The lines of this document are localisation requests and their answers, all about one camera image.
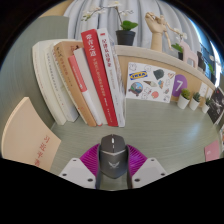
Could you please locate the tan book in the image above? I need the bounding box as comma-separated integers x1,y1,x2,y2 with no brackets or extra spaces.
53,40,98,128

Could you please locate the wooden hand model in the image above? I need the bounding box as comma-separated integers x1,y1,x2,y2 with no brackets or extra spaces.
144,11,168,53

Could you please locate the dark grey computer mouse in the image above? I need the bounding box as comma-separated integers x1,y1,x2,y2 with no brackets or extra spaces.
97,133,130,180

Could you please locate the white book with red label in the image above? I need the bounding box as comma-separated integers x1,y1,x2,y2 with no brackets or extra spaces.
67,47,108,127

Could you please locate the slim white book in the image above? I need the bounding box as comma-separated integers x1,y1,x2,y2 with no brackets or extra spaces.
44,43,80,123

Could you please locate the black cover book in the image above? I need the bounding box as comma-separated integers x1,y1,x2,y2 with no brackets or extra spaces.
206,86,224,126

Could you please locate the white sticker sheet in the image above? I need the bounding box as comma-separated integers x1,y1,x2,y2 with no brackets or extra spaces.
125,61,177,104

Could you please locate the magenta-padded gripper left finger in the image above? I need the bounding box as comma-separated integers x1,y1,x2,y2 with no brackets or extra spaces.
58,143,102,190

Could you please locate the wooden desk ledge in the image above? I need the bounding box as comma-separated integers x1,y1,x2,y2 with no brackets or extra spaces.
114,44,221,108

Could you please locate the grey curtain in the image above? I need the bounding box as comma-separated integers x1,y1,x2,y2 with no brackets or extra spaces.
63,0,198,54

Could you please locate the pink mouse pad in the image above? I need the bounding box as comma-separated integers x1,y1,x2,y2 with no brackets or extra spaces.
204,139,222,163

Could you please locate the green desk partition panel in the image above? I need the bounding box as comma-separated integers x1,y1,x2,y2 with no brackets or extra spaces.
0,15,70,158

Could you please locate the thick white book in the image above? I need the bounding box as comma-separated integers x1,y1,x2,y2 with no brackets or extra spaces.
31,39,68,126

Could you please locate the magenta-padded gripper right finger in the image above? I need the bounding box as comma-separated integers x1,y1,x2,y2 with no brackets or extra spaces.
125,144,169,190

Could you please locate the white orchid in black pot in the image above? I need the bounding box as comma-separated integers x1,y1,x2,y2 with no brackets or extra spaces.
208,54,219,86
81,0,139,47

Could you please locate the white orchid behind pink horse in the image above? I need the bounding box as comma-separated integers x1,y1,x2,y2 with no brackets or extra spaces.
171,27,188,61

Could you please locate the beige booklet with red text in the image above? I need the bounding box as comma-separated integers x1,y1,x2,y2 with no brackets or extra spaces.
0,96,63,173

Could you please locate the small plant in white pot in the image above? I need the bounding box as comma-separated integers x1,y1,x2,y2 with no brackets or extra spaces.
201,96,212,115
188,91,202,112
176,88,191,110

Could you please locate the dark-framed window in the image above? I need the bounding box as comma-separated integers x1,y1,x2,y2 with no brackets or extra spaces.
191,18,223,78

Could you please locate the black horse figure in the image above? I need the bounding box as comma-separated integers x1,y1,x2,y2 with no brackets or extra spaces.
196,50,207,72

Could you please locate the purple round number sign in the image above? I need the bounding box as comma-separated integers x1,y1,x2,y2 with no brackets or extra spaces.
171,73,189,98

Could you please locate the white book with picture cover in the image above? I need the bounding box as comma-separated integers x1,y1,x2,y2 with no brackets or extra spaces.
96,27,127,128

